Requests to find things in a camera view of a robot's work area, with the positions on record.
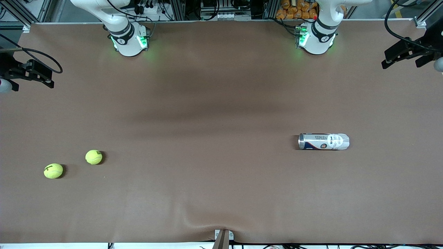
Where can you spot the bag of orange items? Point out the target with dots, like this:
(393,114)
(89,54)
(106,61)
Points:
(297,8)

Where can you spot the power strip with black plugs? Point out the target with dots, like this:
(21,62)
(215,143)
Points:
(148,8)

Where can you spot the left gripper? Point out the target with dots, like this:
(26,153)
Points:
(430,44)

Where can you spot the metal mat corner bracket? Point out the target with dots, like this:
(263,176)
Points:
(27,28)
(420,22)

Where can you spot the black electronics box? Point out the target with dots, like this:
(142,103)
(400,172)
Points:
(221,5)

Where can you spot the silver tennis ball can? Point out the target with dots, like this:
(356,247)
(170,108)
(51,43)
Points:
(323,141)

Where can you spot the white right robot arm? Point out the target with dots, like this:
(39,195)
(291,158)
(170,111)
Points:
(128,41)

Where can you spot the white power strip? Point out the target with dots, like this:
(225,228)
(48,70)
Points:
(225,16)

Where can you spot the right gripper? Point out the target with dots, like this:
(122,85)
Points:
(7,67)

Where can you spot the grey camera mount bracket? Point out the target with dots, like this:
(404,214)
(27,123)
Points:
(224,238)

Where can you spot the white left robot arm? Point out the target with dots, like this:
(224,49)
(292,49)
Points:
(316,41)

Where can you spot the yellow tennis ball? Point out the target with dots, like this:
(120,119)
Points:
(53,171)
(93,157)

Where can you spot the brown table mat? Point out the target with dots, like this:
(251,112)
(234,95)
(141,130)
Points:
(221,155)

